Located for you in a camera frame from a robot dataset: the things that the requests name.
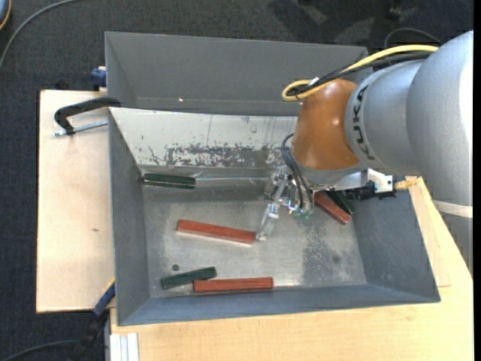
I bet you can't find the red-brown flat block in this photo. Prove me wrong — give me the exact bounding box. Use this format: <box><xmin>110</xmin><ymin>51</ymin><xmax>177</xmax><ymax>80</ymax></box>
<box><xmin>313</xmin><ymin>192</ymin><xmax>352</xmax><ymax>226</ymax></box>
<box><xmin>175</xmin><ymin>219</ymin><xmax>257</xmax><ymax>248</ymax></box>
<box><xmin>192</xmin><ymin>276</ymin><xmax>274</xmax><ymax>294</ymax></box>

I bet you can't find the pale wood board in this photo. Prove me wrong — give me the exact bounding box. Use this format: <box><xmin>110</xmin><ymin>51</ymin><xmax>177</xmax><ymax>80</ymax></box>
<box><xmin>35</xmin><ymin>89</ymin><xmax>116</xmax><ymax>314</ymax></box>

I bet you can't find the dark green flat block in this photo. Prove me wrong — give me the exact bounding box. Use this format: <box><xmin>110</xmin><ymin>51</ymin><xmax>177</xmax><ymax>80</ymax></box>
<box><xmin>331</xmin><ymin>190</ymin><xmax>356</xmax><ymax>216</ymax></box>
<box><xmin>160</xmin><ymin>265</ymin><xmax>218</xmax><ymax>290</ymax></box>
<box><xmin>143</xmin><ymin>172</ymin><xmax>197</xmax><ymax>190</ymax></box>

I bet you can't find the black cylinder on white bracket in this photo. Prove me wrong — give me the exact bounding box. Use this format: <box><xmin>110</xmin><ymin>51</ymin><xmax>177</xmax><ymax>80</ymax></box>
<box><xmin>330</xmin><ymin>168</ymin><xmax>410</xmax><ymax>202</ymax></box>

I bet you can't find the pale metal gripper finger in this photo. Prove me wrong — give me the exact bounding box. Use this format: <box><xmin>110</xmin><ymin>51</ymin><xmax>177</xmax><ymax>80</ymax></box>
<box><xmin>256</xmin><ymin>201</ymin><xmax>281</xmax><ymax>241</ymax></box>

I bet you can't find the grey metal bin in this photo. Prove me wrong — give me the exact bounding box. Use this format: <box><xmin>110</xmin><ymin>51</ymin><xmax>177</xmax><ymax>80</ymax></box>
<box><xmin>104</xmin><ymin>31</ymin><xmax>441</xmax><ymax>326</ymax></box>

